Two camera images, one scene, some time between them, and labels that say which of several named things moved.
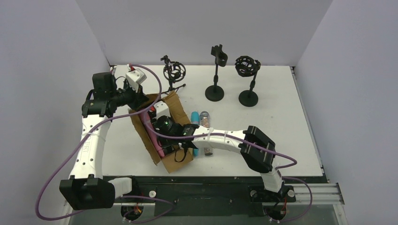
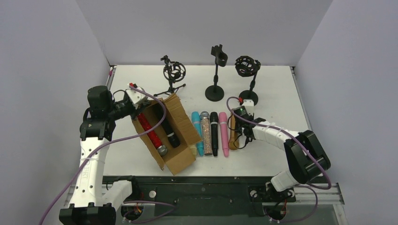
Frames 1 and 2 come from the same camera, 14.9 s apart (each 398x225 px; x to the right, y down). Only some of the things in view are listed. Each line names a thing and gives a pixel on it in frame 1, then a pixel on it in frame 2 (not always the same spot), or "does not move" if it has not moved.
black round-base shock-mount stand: [248, 66] does not move
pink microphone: [153, 136] → [223, 119]
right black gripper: [158, 124] → [239, 126]
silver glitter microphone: [204, 116] does not move
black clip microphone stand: [215, 93] does not move
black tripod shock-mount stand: [174, 71] does not move
